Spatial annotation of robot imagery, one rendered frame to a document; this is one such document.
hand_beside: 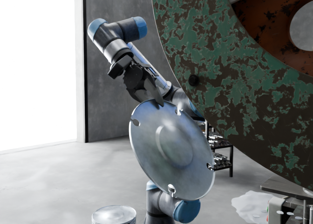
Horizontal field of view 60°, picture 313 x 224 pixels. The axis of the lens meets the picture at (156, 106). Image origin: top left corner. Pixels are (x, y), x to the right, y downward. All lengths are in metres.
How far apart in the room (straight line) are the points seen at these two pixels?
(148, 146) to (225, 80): 0.27
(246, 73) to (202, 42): 0.10
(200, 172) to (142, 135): 0.19
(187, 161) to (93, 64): 5.21
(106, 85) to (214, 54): 5.57
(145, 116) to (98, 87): 5.21
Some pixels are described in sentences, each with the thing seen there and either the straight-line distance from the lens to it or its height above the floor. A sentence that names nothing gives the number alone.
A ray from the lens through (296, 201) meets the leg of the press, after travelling 1.26.
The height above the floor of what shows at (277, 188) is 0.78.
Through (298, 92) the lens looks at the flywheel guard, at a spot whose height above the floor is 1.08.
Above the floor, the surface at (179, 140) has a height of 0.94.
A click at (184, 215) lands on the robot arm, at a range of 1.12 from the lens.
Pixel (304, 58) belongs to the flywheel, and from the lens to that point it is 0.54.
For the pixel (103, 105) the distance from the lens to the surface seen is 5.99.
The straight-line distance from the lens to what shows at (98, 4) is 6.16.
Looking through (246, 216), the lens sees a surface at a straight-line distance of 2.45.
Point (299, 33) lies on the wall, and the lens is 7.80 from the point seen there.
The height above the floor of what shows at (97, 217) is 0.24.
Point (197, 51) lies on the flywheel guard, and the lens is 0.53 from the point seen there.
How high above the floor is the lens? 1.08
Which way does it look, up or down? 4 degrees down
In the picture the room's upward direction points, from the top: straight up
